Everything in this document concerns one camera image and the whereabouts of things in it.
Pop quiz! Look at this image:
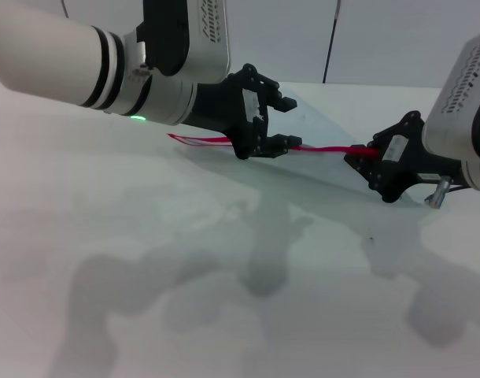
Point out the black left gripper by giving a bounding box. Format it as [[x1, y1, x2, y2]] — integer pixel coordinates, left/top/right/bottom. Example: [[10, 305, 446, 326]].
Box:
[[184, 63, 303, 161]]

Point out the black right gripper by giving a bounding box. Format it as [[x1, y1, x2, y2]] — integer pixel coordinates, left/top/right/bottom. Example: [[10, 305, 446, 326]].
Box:
[[344, 111, 465, 204]]

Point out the clear red-zipper document bag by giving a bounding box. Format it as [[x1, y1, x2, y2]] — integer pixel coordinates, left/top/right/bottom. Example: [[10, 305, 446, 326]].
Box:
[[167, 93, 422, 204]]

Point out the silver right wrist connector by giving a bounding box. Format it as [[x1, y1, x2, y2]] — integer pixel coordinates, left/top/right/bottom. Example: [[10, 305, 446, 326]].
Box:
[[423, 176, 454, 208]]

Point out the thin black background pole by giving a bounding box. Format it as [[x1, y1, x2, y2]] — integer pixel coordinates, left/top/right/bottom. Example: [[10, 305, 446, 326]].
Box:
[[322, 0, 342, 84]]

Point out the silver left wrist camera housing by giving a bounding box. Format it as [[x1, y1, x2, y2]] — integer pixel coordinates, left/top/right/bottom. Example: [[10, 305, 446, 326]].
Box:
[[142, 0, 231, 84]]

